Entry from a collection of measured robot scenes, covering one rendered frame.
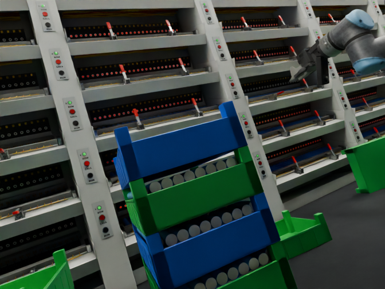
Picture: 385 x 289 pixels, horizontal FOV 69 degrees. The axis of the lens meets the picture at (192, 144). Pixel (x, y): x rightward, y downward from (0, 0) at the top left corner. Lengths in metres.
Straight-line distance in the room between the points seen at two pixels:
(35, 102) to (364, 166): 1.31
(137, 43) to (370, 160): 1.11
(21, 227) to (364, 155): 1.32
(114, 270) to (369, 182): 1.07
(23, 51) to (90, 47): 0.22
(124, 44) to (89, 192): 0.60
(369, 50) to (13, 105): 1.19
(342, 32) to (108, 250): 1.10
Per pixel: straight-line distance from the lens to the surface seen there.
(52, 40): 1.19
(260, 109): 1.39
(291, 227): 1.08
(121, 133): 0.42
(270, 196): 1.30
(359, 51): 1.14
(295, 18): 1.93
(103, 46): 1.21
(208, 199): 0.43
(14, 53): 1.18
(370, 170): 1.42
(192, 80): 1.25
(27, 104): 1.10
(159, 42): 1.28
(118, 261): 1.04
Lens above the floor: 0.30
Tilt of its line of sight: 6 degrees up
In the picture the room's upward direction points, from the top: 18 degrees counter-clockwise
